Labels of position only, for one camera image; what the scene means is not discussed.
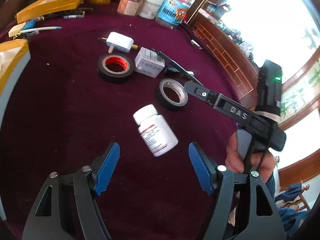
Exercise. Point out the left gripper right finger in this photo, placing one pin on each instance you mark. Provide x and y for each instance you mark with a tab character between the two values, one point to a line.
241	208

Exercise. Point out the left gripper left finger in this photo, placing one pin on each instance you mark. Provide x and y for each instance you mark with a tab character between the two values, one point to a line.
66	205

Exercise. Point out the black tape roll white core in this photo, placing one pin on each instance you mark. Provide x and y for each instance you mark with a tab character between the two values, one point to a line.
171	94

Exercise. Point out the white bottle red label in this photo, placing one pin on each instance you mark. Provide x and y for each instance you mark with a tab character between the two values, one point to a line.
154	130

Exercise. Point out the black gold lipstick tube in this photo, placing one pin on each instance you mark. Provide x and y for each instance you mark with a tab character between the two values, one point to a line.
170	69

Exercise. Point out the black tape roll red core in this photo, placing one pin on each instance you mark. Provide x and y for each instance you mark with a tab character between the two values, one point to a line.
115	68

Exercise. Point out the person's right hand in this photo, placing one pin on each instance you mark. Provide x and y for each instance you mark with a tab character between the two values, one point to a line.
266	161

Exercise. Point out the yellow tipped black pen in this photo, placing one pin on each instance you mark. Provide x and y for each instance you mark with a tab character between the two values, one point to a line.
167	60

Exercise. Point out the pink white small box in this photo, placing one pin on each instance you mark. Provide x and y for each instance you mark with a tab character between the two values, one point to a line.
147	62

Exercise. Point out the maroon table cloth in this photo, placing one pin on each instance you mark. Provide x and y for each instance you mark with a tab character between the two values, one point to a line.
62	115

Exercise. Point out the clear jar blue cartoon label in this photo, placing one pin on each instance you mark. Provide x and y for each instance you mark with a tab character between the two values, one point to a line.
172	12

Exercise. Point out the near yellow cardboard tray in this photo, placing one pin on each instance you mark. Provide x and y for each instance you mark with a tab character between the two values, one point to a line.
15	56

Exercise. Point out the yellow cardboard tray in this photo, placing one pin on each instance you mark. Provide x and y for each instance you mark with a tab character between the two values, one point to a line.
44	7
15	56

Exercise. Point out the white tub with label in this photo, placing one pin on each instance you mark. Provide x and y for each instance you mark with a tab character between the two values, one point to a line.
150	8

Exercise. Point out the white power adapter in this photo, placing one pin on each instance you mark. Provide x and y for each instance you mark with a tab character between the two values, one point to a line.
119	42

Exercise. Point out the clear jar orange label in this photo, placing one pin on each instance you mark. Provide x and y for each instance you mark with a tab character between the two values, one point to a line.
129	7

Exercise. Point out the white blue pen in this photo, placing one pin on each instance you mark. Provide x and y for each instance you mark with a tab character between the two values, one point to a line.
40	29

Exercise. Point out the cream eraser block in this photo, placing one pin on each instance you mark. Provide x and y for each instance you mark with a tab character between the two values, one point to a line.
16	29

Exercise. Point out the black pens by far tray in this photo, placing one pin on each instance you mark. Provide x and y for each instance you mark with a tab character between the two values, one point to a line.
78	11

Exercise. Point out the far yellow cardboard tray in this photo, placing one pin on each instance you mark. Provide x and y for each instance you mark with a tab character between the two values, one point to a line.
44	7

